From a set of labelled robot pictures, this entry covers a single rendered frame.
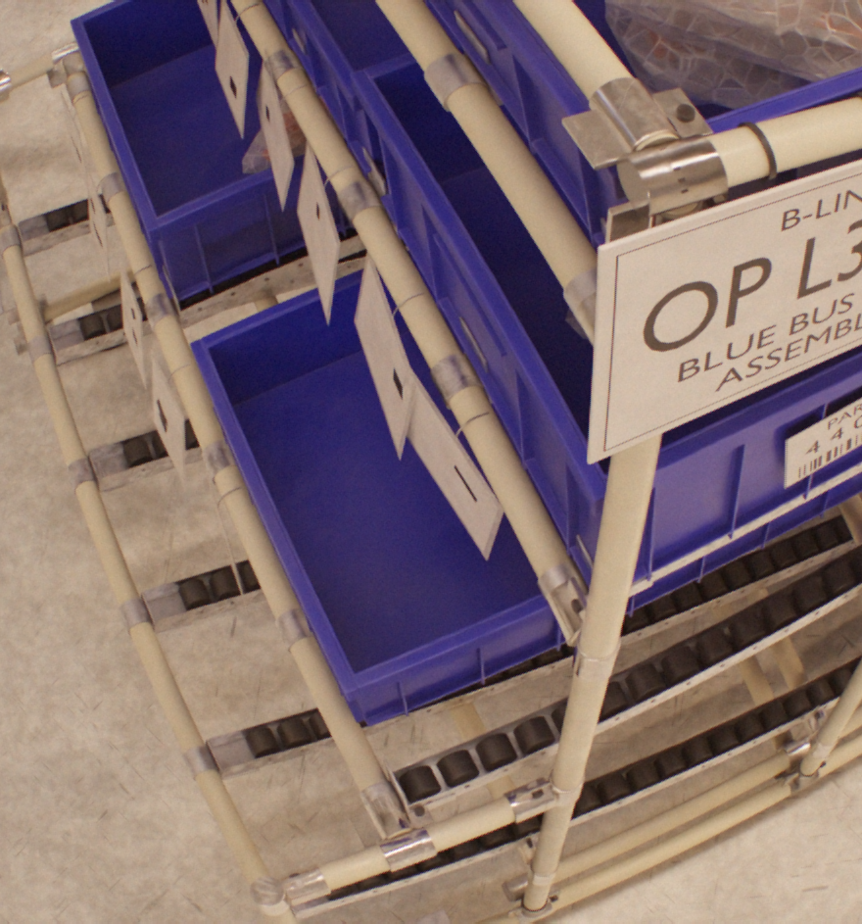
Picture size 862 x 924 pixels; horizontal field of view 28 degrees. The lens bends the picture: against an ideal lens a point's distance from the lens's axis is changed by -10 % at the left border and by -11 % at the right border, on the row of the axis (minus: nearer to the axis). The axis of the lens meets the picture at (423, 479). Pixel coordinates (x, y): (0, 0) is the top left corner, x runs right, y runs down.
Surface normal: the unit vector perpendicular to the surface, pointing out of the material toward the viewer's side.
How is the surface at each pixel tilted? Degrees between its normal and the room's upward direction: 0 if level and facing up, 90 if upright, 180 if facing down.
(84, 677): 0
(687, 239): 90
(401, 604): 3
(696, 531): 90
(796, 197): 90
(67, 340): 11
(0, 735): 0
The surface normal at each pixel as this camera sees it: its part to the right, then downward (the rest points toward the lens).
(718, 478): 0.40, 0.81
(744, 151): 0.18, -0.04
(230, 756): 0.16, -0.51
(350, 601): -0.06, -0.44
